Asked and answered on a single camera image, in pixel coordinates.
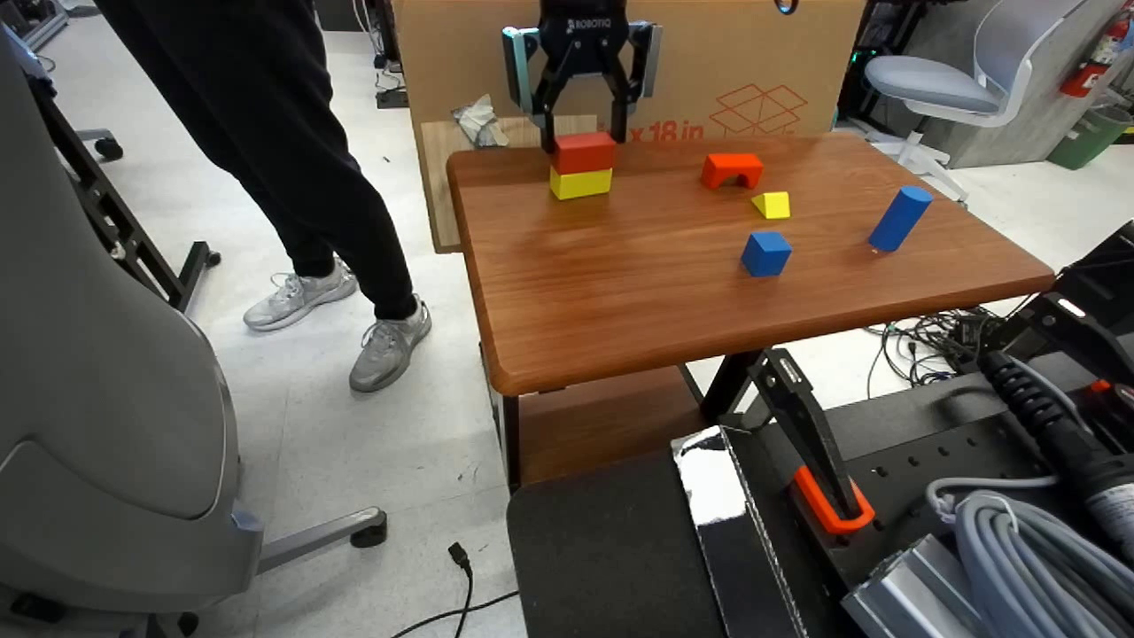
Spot black power cable with plug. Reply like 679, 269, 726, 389
388, 540, 524, 638

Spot grey-blue wrist plate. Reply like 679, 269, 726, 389
498, 19, 662, 115

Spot crumpled white plastic bag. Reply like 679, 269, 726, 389
450, 91, 515, 154

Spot brown wooden board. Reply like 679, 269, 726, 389
515, 367, 707, 490

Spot orange arch wooden block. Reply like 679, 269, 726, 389
699, 148, 768, 197

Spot blue wooden cylinder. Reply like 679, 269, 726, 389
863, 184, 936, 257

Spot light blue office chair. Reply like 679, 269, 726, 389
861, 0, 1128, 136

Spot orange rectangular wooden block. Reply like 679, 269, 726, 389
548, 133, 621, 177

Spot green bin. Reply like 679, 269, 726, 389
1044, 104, 1134, 174

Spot yellow wedge wooden block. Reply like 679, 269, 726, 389
749, 188, 794, 224

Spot coiled grey cable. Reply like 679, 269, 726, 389
923, 477, 1134, 638

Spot grey office chair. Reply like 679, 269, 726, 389
0, 23, 388, 638

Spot red fire extinguisher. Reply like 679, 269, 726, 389
1057, 10, 1130, 104

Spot black table leg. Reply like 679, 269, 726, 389
498, 395, 524, 498
699, 353, 762, 427

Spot black wheeled stand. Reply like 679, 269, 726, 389
0, 0, 224, 317

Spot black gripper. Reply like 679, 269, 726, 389
529, 0, 642, 155

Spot tangled grey cables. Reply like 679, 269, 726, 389
863, 312, 984, 400

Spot grey sneaker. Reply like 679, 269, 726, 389
348, 302, 437, 399
241, 263, 360, 337

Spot black clamp with orange handle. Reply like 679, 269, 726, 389
745, 347, 879, 542

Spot silver metal rail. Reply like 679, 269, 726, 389
668, 421, 818, 638

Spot large brown cardboard box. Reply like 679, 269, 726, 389
386, 0, 869, 154

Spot black equipment housing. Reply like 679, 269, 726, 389
979, 224, 1134, 395

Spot blue wooden cube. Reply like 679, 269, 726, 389
738, 229, 794, 280

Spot black ribbed cable sleeve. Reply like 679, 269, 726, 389
975, 353, 1134, 562

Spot yellow rectangular wooden block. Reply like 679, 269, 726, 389
544, 165, 618, 204

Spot person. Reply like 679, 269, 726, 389
93, 0, 421, 324

